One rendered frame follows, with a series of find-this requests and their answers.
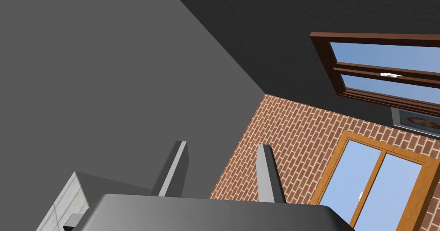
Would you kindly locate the grey framed wall picture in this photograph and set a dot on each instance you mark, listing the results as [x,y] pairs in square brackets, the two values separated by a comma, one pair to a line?
[417,121]

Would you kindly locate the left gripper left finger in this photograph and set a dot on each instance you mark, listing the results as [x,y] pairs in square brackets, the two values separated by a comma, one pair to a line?
[173,170]

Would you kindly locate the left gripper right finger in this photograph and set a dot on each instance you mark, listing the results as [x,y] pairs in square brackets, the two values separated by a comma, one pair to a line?
[267,176]

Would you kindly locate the light wood framed window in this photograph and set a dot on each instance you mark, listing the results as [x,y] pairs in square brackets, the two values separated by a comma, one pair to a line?
[374,186]

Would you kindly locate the white cupboard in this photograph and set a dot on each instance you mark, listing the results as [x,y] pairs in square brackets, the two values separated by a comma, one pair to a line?
[79,196]

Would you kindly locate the dark brown framed window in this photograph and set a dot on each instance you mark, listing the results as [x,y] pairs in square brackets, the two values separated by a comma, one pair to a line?
[385,69]

